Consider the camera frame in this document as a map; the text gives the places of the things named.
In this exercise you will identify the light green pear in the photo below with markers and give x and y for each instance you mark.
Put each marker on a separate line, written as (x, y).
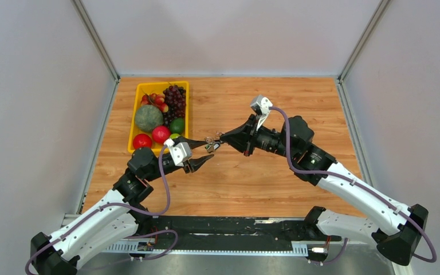
(174, 136)

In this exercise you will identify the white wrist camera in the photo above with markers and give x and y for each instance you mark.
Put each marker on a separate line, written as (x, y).
(179, 151)
(261, 106)

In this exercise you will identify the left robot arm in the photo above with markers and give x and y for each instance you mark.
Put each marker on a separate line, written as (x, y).
(119, 213)

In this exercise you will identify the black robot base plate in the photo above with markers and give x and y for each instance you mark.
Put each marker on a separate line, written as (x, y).
(230, 233)

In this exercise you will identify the dark green lime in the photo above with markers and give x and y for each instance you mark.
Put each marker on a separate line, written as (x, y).
(177, 126)

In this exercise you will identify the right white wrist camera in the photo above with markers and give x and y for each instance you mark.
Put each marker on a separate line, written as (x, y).
(261, 106)

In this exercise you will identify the aluminium frame post right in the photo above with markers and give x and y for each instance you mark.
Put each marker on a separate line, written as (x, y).
(365, 36)

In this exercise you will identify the green netted melon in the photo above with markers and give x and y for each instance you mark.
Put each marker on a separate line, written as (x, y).
(147, 118)

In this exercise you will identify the red peach cluster with stem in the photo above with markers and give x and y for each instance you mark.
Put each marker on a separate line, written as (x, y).
(156, 99)

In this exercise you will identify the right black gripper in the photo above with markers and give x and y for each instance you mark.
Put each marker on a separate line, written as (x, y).
(240, 137)

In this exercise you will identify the yellow plastic tray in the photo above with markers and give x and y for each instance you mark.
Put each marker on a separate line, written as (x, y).
(149, 88)

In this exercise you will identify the aluminium frame post left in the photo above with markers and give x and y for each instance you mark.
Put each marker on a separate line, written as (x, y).
(94, 35)

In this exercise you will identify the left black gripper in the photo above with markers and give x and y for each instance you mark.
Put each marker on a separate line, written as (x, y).
(195, 163)

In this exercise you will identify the aluminium frame post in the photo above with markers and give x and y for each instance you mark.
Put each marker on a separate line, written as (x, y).
(94, 35)
(365, 36)

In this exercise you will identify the red pomegranate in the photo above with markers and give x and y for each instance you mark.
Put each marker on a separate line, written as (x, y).
(160, 134)

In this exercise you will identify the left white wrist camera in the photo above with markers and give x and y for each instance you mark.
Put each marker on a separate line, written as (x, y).
(179, 151)

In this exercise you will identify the red apple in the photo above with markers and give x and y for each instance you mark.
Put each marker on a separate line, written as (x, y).
(141, 140)

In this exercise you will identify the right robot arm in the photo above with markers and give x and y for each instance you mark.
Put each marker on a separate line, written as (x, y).
(393, 228)

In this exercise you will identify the dark red grape bunch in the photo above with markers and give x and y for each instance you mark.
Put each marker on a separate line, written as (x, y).
(175, 99)

